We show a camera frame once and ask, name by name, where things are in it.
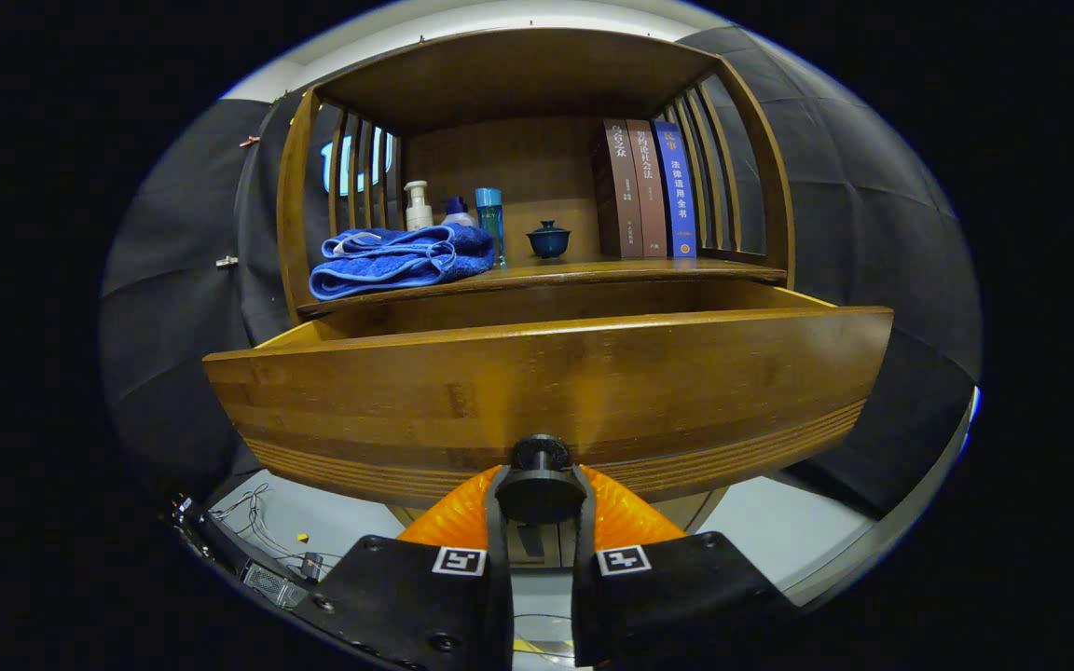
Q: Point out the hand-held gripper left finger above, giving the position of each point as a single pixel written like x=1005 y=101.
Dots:
x=425 y=606

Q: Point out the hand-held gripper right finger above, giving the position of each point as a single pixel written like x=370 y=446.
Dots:
x=658 y=596

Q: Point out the wooden drawer with black knob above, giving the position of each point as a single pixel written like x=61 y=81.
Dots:
x=546 y=382

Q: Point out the wooden countertop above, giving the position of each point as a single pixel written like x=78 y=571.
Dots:
x=593 y=272

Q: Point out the wooden cabinet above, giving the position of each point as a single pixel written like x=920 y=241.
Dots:
x=518 y=84

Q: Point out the grey metal box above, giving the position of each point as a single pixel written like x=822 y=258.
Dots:
x=271 y=584

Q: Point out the blue folded towel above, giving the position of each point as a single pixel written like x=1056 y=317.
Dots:
x=397 y=261

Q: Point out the dark blue lidded teacup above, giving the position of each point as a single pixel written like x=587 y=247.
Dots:
x=548 y=242

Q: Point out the white bottle with blue cap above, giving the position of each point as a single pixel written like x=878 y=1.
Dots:
x=458 y=216

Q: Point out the white pump bottle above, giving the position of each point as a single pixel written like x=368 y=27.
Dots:
x=419 y=214

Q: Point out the clear blue bottle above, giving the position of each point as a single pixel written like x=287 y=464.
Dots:
x=490 y=219

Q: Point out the dark brown book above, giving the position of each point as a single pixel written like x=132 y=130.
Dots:
x=621 y=196

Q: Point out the reddish brown book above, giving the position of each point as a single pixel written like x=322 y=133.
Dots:
x=649 y=186

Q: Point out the blue book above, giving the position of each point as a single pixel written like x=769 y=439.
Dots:
x=679 y=186

